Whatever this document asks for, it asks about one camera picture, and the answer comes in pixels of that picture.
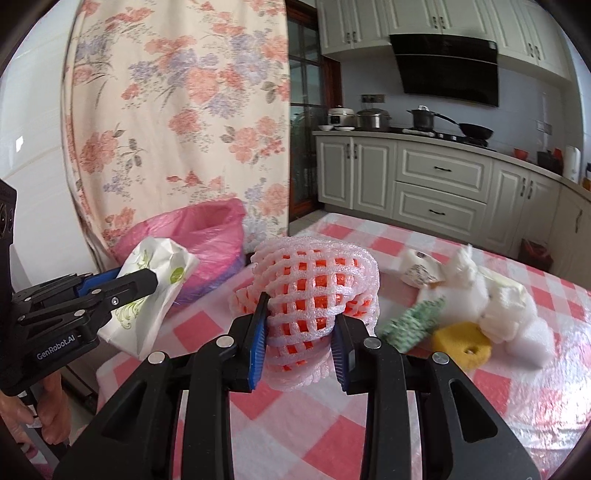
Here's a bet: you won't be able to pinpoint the cream upper kitchen cabinets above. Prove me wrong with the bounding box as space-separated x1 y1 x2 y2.
316 0 573 81

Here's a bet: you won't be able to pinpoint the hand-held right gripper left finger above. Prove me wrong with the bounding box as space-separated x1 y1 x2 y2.
83 292 271 480

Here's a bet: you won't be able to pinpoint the black range hood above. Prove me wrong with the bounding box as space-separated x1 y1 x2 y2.
389 34 499 108

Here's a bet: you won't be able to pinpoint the white kettle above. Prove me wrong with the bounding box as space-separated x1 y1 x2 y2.
563 146 581 182

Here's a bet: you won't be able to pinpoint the person's left hand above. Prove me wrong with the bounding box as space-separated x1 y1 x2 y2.
0 371 70 445

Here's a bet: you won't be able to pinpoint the cream kitchen cabinets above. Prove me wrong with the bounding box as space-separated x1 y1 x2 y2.
313 131 591 289
316 0 573 81

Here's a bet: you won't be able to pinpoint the white green printed plastic packet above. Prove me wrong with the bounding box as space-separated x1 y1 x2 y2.
98 236 200 361

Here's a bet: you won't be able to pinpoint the steel pot with lid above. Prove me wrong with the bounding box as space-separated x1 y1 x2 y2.
356 108 392 131

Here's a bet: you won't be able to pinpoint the black saucepan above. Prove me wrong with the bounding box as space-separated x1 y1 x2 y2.
406 105 458 131

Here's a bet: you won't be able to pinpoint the bin with pink bag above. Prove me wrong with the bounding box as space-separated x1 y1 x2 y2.
113 199 247 305

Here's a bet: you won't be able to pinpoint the green patterned wrapper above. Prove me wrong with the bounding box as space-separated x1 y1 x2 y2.
379 298 446 354

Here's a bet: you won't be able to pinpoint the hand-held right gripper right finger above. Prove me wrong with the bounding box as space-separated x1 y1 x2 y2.
330 315 541 480

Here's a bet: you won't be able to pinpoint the yellow sponge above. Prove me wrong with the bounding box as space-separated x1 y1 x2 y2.
431 323 494 370

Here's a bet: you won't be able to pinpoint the red white checked tablecloth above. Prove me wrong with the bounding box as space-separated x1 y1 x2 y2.
95 211 591 480

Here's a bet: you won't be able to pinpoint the black gas stove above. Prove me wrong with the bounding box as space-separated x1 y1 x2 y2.
402 128 497 151

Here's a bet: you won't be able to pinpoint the crumpled white packet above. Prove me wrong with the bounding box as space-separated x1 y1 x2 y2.
399 248 446 289

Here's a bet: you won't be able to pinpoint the black frying pan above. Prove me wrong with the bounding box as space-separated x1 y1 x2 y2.
443 117 495 141

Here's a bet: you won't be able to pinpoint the brown wooden door frame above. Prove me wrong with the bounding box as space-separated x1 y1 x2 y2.
285 0 342 222

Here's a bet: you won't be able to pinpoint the cream lower kitchen cabinets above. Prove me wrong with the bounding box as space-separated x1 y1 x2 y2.
313 131 591 289

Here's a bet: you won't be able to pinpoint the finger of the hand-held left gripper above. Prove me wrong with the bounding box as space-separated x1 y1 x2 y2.
11 269 122 315
21 269 160 340

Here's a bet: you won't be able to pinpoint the white foam block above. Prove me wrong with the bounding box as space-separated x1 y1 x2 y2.
505 318 561 367

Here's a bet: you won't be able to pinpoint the red plastic bag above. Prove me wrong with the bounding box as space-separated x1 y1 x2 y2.
519 239 554 273

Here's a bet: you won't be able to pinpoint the floral printed cloth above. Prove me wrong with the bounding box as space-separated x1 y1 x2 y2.
61 0 291 273

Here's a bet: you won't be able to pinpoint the white rice cooker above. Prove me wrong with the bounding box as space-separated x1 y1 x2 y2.
328 107 356 129

